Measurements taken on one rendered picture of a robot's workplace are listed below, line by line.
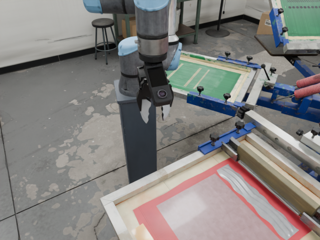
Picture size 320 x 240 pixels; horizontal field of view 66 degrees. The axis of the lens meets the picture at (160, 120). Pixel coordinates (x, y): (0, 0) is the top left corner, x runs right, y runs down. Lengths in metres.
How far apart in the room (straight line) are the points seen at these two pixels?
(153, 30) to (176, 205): 0.68
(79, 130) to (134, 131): 1.69
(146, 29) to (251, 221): 0.77
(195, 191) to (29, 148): 2.12
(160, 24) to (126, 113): 0.65
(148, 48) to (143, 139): 0.76
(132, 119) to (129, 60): 0.29
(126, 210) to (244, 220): 0.44
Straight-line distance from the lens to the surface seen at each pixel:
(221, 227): 0.99
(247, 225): 1.02
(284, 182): 1.05
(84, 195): 2.27
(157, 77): 0.60
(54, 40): 4.37
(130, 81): 1.09
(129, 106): 1.13
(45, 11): 4.25
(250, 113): 1.35
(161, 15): 0.57
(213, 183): 1.09
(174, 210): 1.00
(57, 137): 2.87
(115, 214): 0.96
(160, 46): 0.59
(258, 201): 1.08
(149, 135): 1.26
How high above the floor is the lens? 1.81
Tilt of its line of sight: 39 degrees down
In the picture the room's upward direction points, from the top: straight up
